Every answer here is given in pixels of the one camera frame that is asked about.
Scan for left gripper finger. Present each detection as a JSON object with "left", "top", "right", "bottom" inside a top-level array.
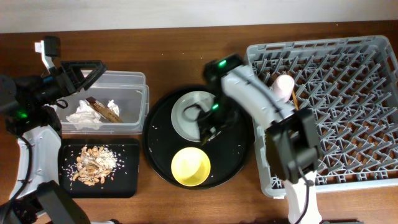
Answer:
[
  {"left": 74, "top": 65, "right": 107, "bottom": 92},
  {"left": 60, "top": 60, "right": 104, "bottom": 75}
]

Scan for gold coffee sachet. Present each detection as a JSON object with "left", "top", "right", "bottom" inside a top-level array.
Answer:
[{"left": 85, "top": 97, "right": 123, "bottom": 123}]

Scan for grey round plate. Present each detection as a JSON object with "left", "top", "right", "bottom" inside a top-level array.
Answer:
[{"left": 171, "top": 91, "right": 215, "bottom": 142}]

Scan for white tissue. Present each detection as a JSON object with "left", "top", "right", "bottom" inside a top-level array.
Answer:
[{"left": 66, "top": 100, "right": 120, "bottom": 125}]

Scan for yellow bowl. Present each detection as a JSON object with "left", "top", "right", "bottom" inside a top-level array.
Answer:
[{"left": 170, "top": 147, "right": 211, "bottom": 187}]

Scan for pink plastic cup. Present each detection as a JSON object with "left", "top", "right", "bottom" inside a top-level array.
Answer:
[{"left": 272, "top": 75, "right": 295, "bottom": 103}]

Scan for wooden chopstick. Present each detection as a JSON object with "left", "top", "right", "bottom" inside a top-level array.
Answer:
[
  {"left": 292, "top": 91, "right": 299, "bottom": 111},
  {"left": 200, "top": 137, "right": 211, "bottom": 146}
]

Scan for food scraps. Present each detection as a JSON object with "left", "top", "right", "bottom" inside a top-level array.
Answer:
[{"left": 66, "top": 145, "right": 124, "bottom": 186}]

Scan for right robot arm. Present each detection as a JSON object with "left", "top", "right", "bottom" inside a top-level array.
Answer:
[{"left": 197, "top": 54, "right": 322, "bottom": 223}]

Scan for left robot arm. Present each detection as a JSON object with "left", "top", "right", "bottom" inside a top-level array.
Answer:
[{"left": 1, "top": 60, "right": 106, "bottom": 223}]

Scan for grey dishwasher rack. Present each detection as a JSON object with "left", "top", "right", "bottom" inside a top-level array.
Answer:
[{"left": 244, "top": 35, "right": 397, "bottom": 192}]

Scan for round black serving tray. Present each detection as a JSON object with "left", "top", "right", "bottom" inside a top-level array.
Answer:
[{"left": 142, "top": 85, "right": 254, "bottom": 190}]

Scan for clear plastic bin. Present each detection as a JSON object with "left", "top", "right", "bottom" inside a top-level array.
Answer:
[{"left": 53, "top": 70, "right": 149, "bottom": 135}]

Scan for black rectangular tray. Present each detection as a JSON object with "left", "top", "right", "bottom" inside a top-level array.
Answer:
[{"left": 58, "top": 138, "right": 140, "bottom": 198}]

